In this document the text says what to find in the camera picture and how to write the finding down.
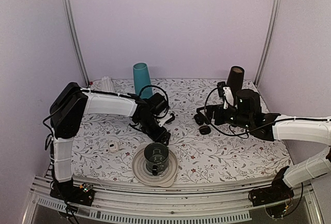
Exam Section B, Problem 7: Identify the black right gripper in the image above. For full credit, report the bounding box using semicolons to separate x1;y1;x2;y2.
197;103;252;130

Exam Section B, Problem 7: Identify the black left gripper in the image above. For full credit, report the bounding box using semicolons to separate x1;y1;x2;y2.
138;116;172;146

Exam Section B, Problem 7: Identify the white earbuds charging case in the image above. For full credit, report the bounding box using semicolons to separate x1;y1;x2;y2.
163;113;175;124

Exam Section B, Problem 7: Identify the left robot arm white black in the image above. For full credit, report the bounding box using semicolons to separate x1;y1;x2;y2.
42;82;173;200

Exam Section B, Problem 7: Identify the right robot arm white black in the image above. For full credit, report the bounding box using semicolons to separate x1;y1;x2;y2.
197;87;330;201

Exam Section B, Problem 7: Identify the black earbud case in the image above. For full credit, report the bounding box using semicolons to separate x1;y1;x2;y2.
199;125;211;135

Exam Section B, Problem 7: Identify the small white earbud case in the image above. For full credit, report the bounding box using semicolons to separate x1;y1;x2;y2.
108;141;119;153

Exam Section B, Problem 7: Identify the black cylindrical object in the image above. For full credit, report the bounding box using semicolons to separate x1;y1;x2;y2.
194;114;204;126

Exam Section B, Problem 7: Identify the dark green glass mug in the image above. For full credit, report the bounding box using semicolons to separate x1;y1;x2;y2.
144;142;169;176

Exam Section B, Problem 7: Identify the beige round plate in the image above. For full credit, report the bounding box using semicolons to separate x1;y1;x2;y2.
131;143;178;188

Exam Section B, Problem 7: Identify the dark brown plastic cup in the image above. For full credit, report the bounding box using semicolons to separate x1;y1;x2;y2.
226;66;245;93

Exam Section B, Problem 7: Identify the white floral table mat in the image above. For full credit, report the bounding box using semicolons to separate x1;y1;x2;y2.
71;79;292;184

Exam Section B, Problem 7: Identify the teal plastic cup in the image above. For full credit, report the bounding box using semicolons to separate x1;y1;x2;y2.
133;63;153;98

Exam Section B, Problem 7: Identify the white ribbed plastic object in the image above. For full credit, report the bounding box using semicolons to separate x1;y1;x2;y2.
101;77;115;93

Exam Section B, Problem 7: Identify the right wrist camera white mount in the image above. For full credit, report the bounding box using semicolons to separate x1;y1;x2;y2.
217;81;235;110

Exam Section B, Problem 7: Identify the black right camera cable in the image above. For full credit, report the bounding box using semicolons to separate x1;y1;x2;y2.
204;87;250;139

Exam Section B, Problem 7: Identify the black camera cable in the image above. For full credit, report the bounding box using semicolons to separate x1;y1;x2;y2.
138;84;170;106
204;87;250;139

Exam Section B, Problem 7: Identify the black left camera cable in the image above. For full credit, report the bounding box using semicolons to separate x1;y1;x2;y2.
138;84;170;106

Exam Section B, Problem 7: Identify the aluminium front rail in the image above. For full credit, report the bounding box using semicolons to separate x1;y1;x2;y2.
22;175;326;223

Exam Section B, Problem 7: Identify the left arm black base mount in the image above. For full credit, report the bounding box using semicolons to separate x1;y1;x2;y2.
50;180;95;206

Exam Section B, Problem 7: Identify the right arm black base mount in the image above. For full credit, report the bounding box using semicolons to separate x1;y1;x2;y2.
248;181;294;206

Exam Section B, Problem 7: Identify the right aluminium frame post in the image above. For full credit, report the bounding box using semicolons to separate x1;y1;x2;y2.
253;0;281;88

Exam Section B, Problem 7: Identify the aluminium frame post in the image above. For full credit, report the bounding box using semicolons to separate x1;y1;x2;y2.
62;0;90;86
253;0;281;88

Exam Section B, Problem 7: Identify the left aluminium frame post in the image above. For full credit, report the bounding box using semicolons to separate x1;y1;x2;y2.
62;0;90;86

